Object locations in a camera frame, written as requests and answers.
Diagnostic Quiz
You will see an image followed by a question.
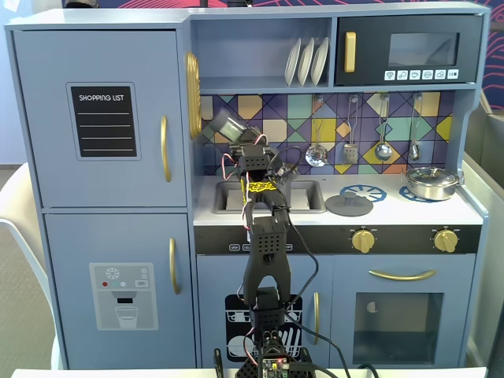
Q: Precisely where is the white plastic chair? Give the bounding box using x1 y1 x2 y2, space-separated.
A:
0 161 61 371

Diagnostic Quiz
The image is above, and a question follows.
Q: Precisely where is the gold stove knob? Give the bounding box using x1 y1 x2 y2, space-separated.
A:
350 228 376 254
433 229 459 254

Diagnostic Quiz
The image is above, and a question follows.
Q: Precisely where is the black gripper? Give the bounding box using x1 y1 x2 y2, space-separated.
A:
229 125 279 175

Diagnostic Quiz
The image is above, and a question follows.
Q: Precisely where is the metal toy spoon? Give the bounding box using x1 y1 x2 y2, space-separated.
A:
408 93 423 161

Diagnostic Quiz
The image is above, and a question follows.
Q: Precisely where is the metal toy ladle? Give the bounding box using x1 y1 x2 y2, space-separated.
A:
373 94 394 162

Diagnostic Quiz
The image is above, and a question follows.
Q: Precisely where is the blue toy play kitchen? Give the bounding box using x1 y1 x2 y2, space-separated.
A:
3 2 493 371

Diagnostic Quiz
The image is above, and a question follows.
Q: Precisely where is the gold oven door handle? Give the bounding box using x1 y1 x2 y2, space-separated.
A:
368 268 438 282

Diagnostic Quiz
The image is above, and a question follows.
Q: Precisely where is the gray salt shaker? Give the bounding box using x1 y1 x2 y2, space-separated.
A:
207 109 249 144

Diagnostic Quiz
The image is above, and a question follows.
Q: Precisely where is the gray pot lid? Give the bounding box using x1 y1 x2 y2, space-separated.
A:
324 191 374 217

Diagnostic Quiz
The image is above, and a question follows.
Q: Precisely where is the black power cable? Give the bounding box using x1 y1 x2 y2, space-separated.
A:
314 362 381 378

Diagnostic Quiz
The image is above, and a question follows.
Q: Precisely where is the motor controller board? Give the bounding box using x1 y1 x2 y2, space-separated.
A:
258 355 293 374

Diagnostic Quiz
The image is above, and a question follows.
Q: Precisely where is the metal toy spatula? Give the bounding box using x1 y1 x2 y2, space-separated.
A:
343 94 361 165

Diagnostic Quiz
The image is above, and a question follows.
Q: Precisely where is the long gold fridge handle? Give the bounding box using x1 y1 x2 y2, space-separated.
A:
159 114 173 183

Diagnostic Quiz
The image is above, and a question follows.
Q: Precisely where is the metal toy skimmer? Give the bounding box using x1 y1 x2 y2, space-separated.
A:
304 95 329 167

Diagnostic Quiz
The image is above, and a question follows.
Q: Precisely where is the black usb cable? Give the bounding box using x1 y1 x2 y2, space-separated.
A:
270 145 352 378

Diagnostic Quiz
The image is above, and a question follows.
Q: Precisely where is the steel toy pot with lid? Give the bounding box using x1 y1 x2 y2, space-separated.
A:
401 165 464 202

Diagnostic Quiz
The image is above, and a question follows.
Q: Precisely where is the gold dishwasher door handle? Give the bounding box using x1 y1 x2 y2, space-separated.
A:
312 291 321 347

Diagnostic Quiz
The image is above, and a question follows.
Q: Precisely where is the gold toy telephone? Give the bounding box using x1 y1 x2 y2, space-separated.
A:
184 50 203 140

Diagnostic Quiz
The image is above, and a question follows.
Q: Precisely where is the gold microwave door handle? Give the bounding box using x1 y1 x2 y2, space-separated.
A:
343 31 358 74

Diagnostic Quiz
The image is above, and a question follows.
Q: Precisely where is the white toy plate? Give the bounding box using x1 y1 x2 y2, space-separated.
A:
297 36 317 87
284 37 302 87
310 35 331 86

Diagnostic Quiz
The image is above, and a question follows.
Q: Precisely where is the short gold freezer handle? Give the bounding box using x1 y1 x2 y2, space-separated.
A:
169 236 182 296

